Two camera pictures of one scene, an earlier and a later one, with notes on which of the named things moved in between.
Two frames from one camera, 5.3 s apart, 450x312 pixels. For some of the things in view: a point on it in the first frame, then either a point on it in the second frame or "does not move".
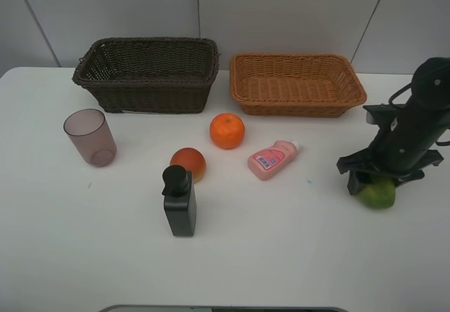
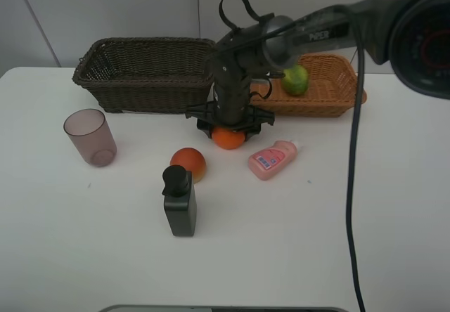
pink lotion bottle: x=265 y=164 does not move
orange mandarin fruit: x=227 y=130 does not move
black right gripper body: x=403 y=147 to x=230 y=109
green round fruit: x=379 y=193 to x=296 y=80
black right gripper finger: x=353 y=184 to x=208 y=128
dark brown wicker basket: x=150 y=74 does not move
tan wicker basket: x=294 y=85 does not move
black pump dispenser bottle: x=179 y=200 does not move
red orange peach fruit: x=192 y=161 does not move
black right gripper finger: x=418 y=175 to x=252 y=132
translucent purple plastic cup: x=88 y=130 does not move
